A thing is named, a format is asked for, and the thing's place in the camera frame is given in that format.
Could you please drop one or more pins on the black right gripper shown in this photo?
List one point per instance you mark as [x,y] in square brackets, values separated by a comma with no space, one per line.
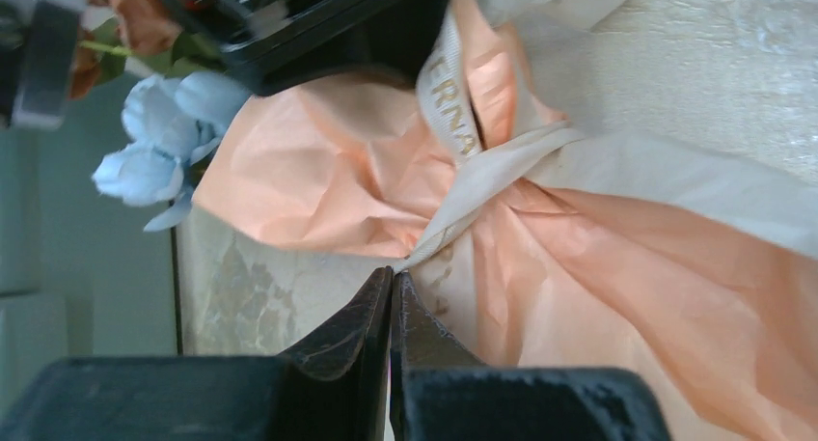
[272,45]

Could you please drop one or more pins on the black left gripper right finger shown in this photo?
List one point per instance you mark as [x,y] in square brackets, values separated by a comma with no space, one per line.
[442,391]

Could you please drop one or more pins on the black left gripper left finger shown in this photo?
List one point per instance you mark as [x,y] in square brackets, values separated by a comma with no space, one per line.
[330,385]

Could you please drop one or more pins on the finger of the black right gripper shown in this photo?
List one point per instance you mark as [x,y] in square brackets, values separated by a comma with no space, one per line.
[41,54]

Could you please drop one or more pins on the artificial flower bouquet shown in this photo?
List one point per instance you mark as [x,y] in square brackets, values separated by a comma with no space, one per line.
[175,118]

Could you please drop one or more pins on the beige ribbon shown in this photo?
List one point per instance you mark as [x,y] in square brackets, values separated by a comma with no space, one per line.
[740,193]

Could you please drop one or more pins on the orange wrapping paper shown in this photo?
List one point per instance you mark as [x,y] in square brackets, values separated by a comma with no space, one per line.
[721,324]

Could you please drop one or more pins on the green plastic toolbox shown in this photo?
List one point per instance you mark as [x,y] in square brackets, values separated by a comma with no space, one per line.
[79,274]

